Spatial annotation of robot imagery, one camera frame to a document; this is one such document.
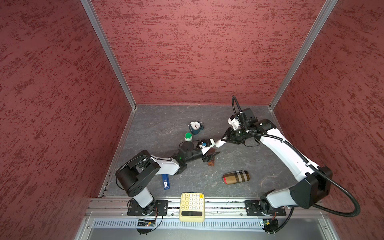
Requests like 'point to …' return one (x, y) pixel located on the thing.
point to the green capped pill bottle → (188, 137)
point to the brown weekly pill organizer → (211, 162)
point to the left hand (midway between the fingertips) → (216, 148)
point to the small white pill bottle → (220, 143)
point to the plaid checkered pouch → (236, 177)
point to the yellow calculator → (192, 208)
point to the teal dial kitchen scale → (195, 127)
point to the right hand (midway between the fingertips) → (223, 142)
